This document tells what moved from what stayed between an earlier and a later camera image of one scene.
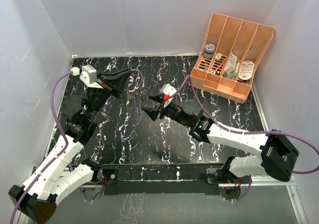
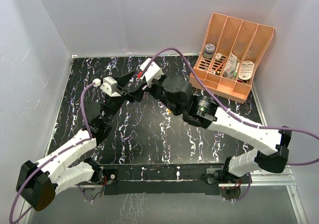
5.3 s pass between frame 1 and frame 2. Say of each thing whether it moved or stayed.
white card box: stayed
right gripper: moved
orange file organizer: stayed
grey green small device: stayed
